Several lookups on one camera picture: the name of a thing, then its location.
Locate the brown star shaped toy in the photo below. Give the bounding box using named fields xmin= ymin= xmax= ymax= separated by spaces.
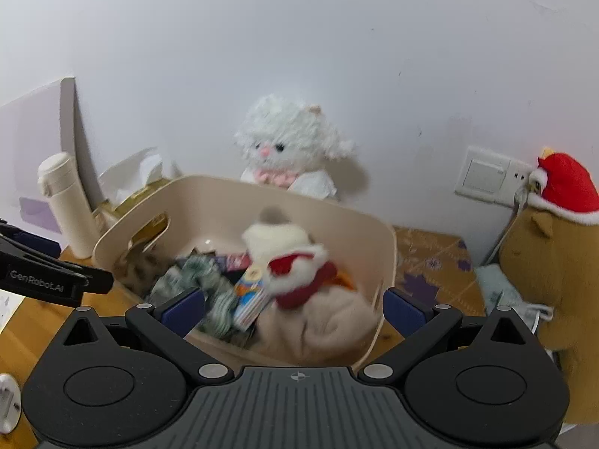
xmin=113 ymin=245 xmax=174 ymax=297

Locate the green patterned cloth bundle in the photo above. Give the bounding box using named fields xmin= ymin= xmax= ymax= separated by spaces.
xmin=145 ymin=254 xmax=255 ymax=348

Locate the colourful snack box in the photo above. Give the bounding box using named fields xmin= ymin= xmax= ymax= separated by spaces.
xmin=232 ymin=265 xmax=273 ymax=332

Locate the small white santa plush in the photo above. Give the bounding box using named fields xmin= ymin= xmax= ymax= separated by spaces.
xmin=265 ymin=244 xmax=338 ymax=310

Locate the orange snack bag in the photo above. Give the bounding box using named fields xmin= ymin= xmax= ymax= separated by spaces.
xmin=333 ymin=270 xmax=356 ymax=291

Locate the cream thermos bottle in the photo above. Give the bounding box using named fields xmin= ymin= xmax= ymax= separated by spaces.
xmin=37 ymin=152 xmax=100 ymax=260

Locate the light blue cloth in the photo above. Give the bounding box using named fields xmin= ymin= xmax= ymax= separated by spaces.
xmin=474 ymin=263 xmax=539 ymax=333

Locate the beige knit hat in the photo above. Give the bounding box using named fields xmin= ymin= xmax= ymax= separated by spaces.
xmin=252 ymin=286 xmax=382 ymax=366

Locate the gold tissue box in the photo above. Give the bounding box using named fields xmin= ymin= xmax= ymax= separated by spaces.
xmin=93 ymin=147 xmax=171 ymax=235

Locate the beige plastic storage bin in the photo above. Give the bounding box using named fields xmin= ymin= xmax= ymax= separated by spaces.
xmin=91 ymin=173 xmax=399 ymax=373

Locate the purple white board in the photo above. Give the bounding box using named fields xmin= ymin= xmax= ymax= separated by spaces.
xmin=1 ymin=77 xmax=101 ymax=241

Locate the white round stand base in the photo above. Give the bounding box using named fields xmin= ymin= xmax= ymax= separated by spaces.
xmin=0 ymin=373 xmax=21 ymax=435

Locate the cream fluffy plush toy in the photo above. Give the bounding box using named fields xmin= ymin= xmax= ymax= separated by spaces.
xmin=241 ymin=206 xmax=324 ymax=271

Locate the brown capybara plush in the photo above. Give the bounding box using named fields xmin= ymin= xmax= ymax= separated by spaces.
xmin=499 ymin=208 xmax=598 ymax=425

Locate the red plush hat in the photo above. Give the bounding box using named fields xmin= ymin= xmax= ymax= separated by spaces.
xmin=527 ymin=152 xmax=599 ymax=226

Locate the white fluffy sheep plush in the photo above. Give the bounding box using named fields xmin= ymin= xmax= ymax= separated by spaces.
xmin=234 ymin=94 xmax=354 ymax=200

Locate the white charging cable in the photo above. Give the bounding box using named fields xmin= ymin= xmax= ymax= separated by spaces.
xmin=483 ymin=183 xmax=556 ymax=333

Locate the white wall switch socket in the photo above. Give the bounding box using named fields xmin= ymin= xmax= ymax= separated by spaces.
xmin=455 ymin=146 xmax=533 ymax=208

